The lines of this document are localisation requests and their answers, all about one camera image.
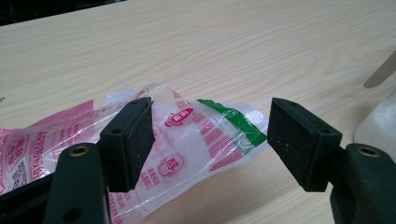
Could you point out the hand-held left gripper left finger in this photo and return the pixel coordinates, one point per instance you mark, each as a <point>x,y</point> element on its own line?
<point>127,146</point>

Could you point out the clear glass jar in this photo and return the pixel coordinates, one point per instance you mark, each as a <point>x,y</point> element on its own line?
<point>379,124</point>

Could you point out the pink printed plastic bag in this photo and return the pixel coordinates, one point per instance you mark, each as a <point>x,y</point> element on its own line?
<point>199,140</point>

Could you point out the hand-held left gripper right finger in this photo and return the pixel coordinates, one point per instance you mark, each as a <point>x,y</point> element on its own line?
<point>303,146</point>

